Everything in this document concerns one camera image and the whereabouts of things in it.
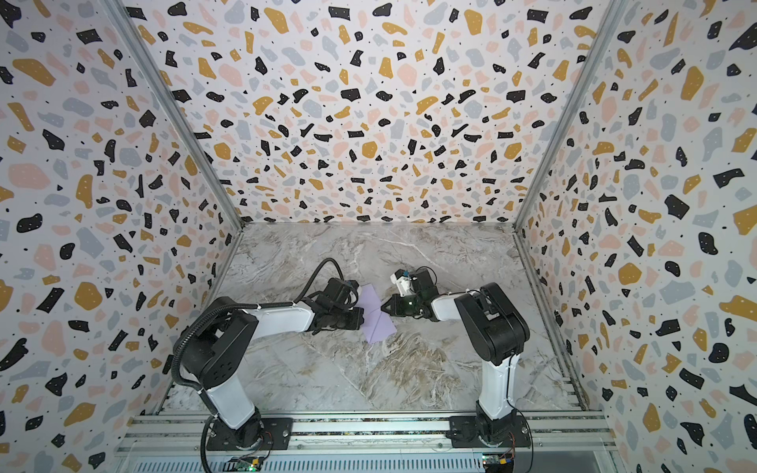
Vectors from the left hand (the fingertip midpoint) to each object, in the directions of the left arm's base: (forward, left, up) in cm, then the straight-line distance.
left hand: (365, 316), depth 93 cm
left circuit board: (-37, +27, -2) cm, 46 cm away
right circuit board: (-38, -33, -3) cm, 50 cm away
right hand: (+4, -4, +1) cm, 6 cm away
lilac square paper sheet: (-2, -4, -2) cm, 5 cm away
